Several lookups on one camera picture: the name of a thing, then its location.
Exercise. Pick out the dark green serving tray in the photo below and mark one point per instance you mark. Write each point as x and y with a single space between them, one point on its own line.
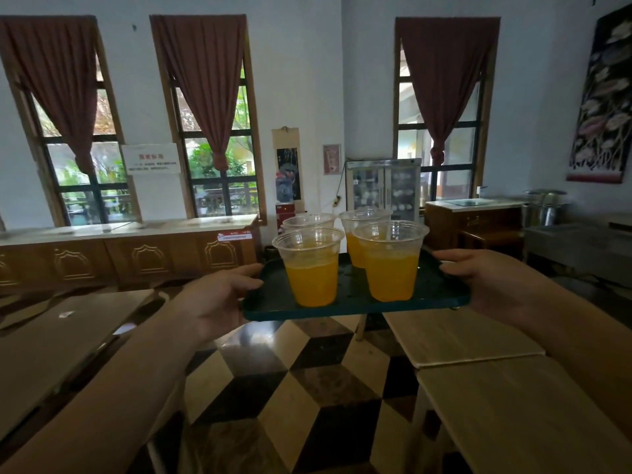
350 301

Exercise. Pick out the light wooden dining table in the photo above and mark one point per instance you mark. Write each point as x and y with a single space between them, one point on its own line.
523 419
459 338
54 345

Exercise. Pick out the person's left thumb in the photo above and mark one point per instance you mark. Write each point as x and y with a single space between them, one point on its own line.
242 278

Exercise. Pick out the person's right thumb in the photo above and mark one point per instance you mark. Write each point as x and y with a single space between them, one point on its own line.
456 260

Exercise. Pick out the small wooden cabinet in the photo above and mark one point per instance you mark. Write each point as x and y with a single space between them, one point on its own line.
474 224

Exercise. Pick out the small framed wall picture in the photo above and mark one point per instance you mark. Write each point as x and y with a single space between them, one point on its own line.
332 159

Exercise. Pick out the white paper wall notice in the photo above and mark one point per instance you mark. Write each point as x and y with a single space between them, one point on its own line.
150 159

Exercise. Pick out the person's left hand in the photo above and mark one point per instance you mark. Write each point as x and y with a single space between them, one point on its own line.
207 303

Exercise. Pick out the long carved wooden counter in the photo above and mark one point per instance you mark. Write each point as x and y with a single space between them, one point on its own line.
123 256

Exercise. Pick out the dark red curtain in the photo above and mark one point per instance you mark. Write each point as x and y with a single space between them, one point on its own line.
444 78
59 83
210 78

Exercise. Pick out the steel pot with lid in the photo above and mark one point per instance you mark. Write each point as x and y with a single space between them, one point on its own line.
543 207

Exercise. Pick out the glass door display cabinet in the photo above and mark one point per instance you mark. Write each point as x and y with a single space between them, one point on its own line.
382 187

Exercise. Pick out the stainless steel work table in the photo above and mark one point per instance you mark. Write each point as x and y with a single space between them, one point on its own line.
577 246

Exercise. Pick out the person's right hand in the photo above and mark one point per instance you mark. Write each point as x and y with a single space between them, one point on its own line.
493 286

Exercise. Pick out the person's right forearm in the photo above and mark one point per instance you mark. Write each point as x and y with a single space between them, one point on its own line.
587 355

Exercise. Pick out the person's left forearm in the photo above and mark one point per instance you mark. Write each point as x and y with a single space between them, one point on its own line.
108 389

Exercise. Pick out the hanging painted scroll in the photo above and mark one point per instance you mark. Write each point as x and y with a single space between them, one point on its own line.
287 172

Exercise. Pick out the red and white sticker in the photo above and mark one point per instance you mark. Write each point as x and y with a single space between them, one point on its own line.
234 236

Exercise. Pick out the clear cup of orange juice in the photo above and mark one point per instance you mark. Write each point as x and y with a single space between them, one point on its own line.
391 271
312 278
308 221
355 246

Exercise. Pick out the wood framed window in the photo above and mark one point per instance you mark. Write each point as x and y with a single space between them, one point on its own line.
237 182
459 157
94 187

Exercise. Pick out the floral wall tapestry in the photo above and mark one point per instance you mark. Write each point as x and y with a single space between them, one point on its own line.
605 103

